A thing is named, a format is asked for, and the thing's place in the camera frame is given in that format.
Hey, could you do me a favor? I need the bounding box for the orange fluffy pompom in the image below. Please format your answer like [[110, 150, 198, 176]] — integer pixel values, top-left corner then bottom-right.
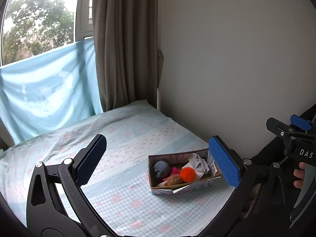
[[179, 167, 196, 183]]

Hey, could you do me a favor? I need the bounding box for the grey plush sock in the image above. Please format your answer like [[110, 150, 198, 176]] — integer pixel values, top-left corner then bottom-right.
[[153, 161, 171, 179]]

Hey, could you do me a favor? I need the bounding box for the dark window frame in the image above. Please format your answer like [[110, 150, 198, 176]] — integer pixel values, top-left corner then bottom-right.
[[74, 0, 93, 42]]

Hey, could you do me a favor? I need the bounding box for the cardboard box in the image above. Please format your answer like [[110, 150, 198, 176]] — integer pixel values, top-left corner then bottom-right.
[[148, 149, 222, 195]]

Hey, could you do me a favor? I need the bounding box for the brown grey curtain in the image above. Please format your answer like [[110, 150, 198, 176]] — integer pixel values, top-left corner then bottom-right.
[[92, 0, 163, 111]]

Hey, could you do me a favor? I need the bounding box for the grey microfibre cloth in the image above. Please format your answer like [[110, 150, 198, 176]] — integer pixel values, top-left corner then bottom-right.
[[187, 153, 210, 173]]

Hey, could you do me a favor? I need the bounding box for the brown fluffy pompom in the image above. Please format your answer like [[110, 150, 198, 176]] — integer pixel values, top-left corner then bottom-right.
[[165, 174, 183, 186]]

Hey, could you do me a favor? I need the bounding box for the magenta zip pouch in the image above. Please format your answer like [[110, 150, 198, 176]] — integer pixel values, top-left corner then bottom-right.
[[163, 167, 179, 181]]

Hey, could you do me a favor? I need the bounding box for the person's right hand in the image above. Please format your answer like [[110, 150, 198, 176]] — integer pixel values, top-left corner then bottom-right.
[[293, 162, 306, 189]]

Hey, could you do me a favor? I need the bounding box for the light blue hanging sheet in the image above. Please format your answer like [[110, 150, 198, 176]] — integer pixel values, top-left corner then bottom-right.
[[1, 39, 103, 144]]

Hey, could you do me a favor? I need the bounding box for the light blue patterned bed cover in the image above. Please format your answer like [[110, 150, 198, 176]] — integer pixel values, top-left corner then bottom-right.
[[1, 101, 233, 236]]

